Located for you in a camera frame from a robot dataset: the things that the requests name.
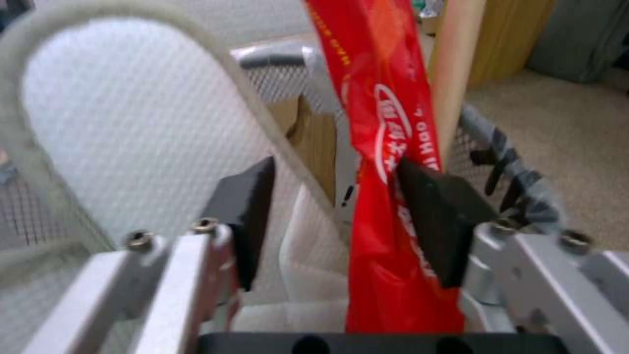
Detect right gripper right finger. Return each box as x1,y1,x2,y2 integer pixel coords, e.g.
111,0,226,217
396,157,629,354

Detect beige wooden pole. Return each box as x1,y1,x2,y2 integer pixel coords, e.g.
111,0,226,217
426,0,486,174

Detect brown cardboard piece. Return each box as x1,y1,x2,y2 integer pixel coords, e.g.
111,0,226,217
267,94,341,211

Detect grey upholstered furniture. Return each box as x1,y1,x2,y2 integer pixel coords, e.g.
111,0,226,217
526,0,629,83

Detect white wire mesh trash bin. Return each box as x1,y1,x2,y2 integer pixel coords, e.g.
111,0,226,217
0,0,567,354

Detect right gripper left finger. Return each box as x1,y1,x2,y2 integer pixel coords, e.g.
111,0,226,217
23,156,277,354

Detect yellow wooden cabinet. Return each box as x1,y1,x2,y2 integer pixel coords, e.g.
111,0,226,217
466,0,557,88

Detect red plastic snack wrapper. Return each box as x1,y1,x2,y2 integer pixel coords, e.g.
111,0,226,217
303,0,467,334

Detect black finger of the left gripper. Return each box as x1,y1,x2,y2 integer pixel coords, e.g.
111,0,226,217
469,127,542,222

